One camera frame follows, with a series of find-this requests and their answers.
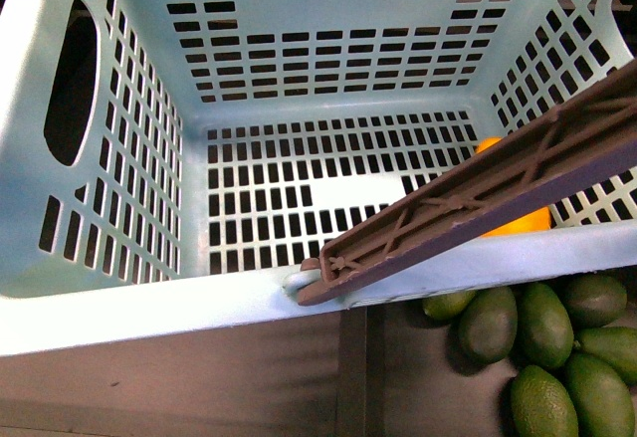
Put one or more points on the light blue plastic basket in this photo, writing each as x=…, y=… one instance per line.
x=167, y=164

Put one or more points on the green avocado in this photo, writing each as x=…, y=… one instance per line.
x=594, y=301
x=601, y=399
x=541, y=405
x=488, y=326
x=545, y=330

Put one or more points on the yellow mango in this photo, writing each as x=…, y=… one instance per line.
x=539, y=220

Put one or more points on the green avocado in tray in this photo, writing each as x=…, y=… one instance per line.
x=601, y=399
x=594, y=301
x=545, y=330
x=541, y=405

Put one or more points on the black produce tray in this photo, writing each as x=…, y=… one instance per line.
x=382, y=371

